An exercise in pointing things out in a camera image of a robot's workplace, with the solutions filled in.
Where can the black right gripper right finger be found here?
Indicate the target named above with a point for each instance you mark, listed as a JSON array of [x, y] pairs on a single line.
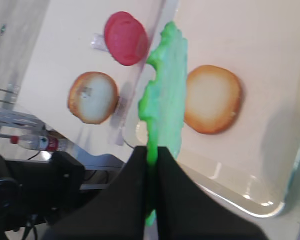
[[185, 212]]

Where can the bread slice on tray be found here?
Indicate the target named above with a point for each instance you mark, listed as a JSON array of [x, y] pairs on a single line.
[[214, 97]]

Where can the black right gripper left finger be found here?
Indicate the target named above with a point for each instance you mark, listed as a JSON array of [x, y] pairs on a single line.
[[117, 213]]

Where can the green lettuce leaf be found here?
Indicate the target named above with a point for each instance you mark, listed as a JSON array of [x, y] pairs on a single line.
[[162, 106]]

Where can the plastic water bottle red label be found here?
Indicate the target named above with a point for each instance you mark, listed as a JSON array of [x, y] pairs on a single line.
[[40, 142]]

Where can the clear holder under tomato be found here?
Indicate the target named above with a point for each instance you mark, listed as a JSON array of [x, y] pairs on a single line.
[[98, 42]]

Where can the upright bread slice left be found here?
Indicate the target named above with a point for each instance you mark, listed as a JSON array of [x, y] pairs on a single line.
[[93, 97]]

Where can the red tomato slice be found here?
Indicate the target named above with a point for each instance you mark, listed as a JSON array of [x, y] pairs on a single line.
[[126, 39]]

